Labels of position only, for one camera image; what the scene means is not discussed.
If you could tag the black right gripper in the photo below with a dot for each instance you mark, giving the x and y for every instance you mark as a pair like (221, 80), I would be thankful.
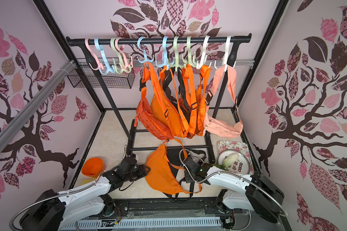
(189, 173)

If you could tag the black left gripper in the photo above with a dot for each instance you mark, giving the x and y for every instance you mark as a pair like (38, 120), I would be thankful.
(142, 169)

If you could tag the pink fanny pack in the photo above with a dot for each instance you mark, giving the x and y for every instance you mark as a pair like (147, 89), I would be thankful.
(219, 127)

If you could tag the orange bag bottom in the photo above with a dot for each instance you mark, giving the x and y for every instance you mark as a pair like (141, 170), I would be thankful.
(173, 117)

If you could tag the black fanny pack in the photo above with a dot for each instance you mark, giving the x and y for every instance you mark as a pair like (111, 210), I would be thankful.
(179, 95)

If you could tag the light orange fanny pack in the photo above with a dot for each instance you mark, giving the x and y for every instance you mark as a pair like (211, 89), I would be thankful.
(196, 98)

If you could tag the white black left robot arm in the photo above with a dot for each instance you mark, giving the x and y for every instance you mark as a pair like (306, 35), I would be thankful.
(55, 210)

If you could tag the green hook left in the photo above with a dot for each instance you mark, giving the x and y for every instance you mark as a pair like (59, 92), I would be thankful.
(116, 67)

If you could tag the green hook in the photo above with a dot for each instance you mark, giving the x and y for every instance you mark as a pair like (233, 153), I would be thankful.
(190, 57)
(116, 67)
(176, 64)

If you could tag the pink hook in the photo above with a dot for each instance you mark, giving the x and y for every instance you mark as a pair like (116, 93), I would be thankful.
(123, 53)
(92, 55)

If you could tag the green hook middle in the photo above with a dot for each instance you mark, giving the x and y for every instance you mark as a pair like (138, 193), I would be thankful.
(176, 64)

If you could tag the blue hook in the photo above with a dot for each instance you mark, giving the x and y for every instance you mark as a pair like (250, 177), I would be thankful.
(105, 68)
(141, 47)
(165, 60)

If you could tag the blue hook left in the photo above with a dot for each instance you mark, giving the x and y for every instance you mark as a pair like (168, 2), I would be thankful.
(105, 68)

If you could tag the green hook right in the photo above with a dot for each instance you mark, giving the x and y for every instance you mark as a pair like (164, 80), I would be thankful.
(190, 57)

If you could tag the silver flexible conduit right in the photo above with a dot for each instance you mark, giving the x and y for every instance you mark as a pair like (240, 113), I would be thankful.
(234, 179)

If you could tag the floral placemat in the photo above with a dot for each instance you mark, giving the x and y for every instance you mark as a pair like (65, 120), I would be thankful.
(237, 146)

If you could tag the orange plastic bowl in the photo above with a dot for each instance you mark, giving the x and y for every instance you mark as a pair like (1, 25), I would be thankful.
(93, 167)

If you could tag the white patterned plate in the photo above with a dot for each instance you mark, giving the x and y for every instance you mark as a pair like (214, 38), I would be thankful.
(242, 166)

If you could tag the dark grey clothes rack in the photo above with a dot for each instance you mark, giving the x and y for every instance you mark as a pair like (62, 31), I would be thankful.
(236, 40)

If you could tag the orange bag with black straps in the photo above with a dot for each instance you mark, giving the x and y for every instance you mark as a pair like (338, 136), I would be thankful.
(161, 177)

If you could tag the white slotted cable duct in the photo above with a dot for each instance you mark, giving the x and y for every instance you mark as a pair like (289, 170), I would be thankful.
(104, 224)

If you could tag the black wire basket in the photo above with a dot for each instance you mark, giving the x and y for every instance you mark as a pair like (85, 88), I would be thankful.
(78, 77)

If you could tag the aluminium rail left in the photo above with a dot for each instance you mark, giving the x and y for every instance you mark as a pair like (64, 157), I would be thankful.
(30, 108)

